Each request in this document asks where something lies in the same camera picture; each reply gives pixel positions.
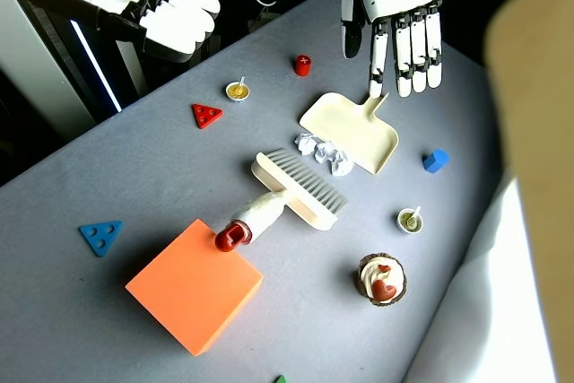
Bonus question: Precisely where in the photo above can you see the cream plastic dustpan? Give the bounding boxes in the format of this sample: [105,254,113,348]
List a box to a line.
[299,91,400,176]

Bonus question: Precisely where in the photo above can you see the cream hand broom grey bristles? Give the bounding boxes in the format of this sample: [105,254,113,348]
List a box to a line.
[213,147,349,253]

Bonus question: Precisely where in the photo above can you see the toy bowl with yellow food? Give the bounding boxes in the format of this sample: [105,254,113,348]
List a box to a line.
[224,76,251,103]

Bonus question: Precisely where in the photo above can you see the red triangle block with holes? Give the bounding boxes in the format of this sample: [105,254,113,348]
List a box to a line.
[191,103,224,130]

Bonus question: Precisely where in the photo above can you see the grey table cloth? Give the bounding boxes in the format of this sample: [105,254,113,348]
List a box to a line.
[0,0,517,383]

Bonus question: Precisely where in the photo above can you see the blurred tan board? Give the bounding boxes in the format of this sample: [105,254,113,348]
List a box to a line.
[486,0,574,383]

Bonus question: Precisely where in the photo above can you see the crumpled white paper ball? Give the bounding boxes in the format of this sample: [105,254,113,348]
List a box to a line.
[294,132,322,156]
[313,140,338,164]
[329,151,355,177]

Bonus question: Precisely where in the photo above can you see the blue prism block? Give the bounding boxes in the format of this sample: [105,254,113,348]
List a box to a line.
[422,148,451,174]

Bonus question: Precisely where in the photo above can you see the blue triangle block with holes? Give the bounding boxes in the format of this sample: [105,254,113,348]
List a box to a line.
[79,220,124,258]

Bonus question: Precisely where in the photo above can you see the toy bowl with green food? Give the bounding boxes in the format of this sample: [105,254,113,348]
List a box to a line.
[396,205,424,235]

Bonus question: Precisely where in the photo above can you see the large orange block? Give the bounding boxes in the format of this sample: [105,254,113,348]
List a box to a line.
[125,218,264,357]

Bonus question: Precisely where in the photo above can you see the toy cupcake with red hearts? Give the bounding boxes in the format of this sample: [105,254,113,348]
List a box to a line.
[356,252,408,308]

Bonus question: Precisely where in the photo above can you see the white sheet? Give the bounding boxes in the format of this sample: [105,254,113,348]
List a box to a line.
[401,171,560,383]

